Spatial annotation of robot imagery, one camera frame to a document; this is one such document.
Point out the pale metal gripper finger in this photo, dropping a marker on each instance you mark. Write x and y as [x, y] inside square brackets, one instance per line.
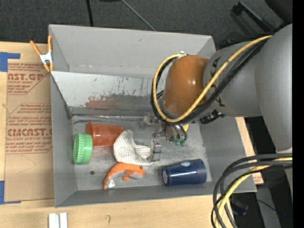
[154, 130]
[155, 151]

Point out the green plastic lid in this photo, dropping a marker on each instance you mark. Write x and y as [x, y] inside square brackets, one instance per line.
[83, 148]

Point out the grey metal bin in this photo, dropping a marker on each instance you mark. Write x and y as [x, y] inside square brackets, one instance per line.
[123, 53]

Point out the brown cardboard board red print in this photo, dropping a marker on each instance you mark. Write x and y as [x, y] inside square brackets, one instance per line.
[28, 170]

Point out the white striped cloth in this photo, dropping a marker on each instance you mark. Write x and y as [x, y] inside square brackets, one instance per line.
[128, 151]

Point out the dark blue cup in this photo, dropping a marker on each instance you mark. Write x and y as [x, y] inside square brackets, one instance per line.
[186, 173]

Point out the orange plastic cup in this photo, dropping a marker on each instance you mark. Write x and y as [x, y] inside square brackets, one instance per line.
[105, 135]

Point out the black cylinder on white bracket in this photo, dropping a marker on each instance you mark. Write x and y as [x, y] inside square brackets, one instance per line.
[210, 117]

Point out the orange toy animal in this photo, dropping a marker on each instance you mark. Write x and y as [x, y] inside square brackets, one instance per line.
[118, 169]

